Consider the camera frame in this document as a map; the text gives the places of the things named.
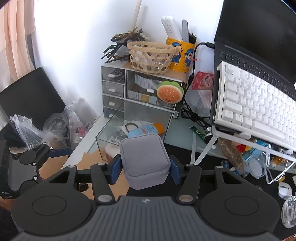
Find grey nail file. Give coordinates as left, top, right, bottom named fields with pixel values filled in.
left=182, top=19, right=190, bottom=43

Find black laptop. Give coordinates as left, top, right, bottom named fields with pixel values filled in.
left=214, top=0, right=296, bottom=105

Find clear glass object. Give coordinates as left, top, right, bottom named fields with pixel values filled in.
left=281, top=196, right=296, bottom=229

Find yellow cartoon mug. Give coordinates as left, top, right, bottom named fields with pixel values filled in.
left=166, top=37, right=196, bottom=73

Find green toothpaste tube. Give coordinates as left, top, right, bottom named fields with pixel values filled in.
left=189, top=126, right=212, bottom=142

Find blue orange sunscreen tube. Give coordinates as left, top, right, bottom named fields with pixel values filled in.
left=127, top=123, right=165, bottom=139

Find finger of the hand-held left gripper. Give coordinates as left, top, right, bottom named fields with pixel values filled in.
left=19, top=143, right=74, bottom=166
left=19, top=162, right=50, bottom=193

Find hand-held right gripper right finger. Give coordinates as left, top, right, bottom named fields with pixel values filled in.
left=169, top=156, right=245, bottom=204

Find white desktop drawer organizer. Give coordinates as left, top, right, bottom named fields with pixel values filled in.
left=101, top=65, right=186, bottom=119

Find clear round lid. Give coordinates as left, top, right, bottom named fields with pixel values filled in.
left=248, top=157, right=267, bottom=179

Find white cable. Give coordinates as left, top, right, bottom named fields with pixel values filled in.
left=263, top=143, right=296, bottom=185

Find grey velvet jewelry box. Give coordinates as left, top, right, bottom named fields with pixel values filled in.
left=120, top=133, right=171, bottom=191

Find large clear plastic drawer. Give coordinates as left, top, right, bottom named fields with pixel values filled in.
left=126, top=70, right=184, bottom=110
left=96, top=101, right=173, bottom=163

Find small white device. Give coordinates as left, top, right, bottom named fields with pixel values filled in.
left=277, top=182, right=293, bottom=200

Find wooden stick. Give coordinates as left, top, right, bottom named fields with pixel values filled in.
left=126, top=0, right=142, bottom=33

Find black charger cable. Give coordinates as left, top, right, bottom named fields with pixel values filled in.
left=180, top=42, right=216, bottom=131

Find grey plastic pouch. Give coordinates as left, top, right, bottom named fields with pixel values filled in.
left=186, top=89, right=217, bottom=118

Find white mechanical keyboard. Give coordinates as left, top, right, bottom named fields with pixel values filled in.
left=214, top=61, right=296, bottom=149

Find brown speckled roll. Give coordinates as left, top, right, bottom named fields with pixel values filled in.
left=218, top=138, right=246, bottom=172

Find pile of hair clips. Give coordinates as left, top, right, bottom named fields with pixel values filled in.
left=101, top=27, right=149, bottom=64

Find crumpled clear plastic bags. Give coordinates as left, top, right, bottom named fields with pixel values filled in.
left=9, top=97, right=98, bottom=151

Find white metal desk riser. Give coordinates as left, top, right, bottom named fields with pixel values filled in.
left=195, top=125, right=296, bottom=166

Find red foil packet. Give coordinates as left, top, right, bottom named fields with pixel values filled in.
left=191, top=71, right=214, bottom=91

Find hamburger plush toy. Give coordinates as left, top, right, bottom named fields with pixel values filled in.
left=156, top=80, right=184, bottom=103

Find black mouse mat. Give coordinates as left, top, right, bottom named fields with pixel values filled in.
left=128, top=142, right=286, bottom=210

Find black box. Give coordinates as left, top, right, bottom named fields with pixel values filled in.
left=0, top=66, right=68, bottom=142

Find white remote control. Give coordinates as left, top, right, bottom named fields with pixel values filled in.
left=161, top=15, right=183, bottom=41

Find small clear plastic drawer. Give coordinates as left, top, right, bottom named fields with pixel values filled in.
left=102, top=81, right=125, bottom=94
left=102, top=68, right=125, bottom=82
left=103, top=106, right=123, bottom=118
left=103, top=94, right=124, bottom=108

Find pink curtain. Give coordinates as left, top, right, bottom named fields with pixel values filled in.
left=0, top=0, right=38, bottom=84

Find woven bamboo basket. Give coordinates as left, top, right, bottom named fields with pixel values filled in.
left=127, top=41, right=176, bottom=75

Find black hair tie card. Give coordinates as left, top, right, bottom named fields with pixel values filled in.
left=122, top=121, right=142, bottom=134

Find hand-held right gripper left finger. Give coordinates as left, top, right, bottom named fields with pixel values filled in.
left=48, top=155, right=122, bottom=205

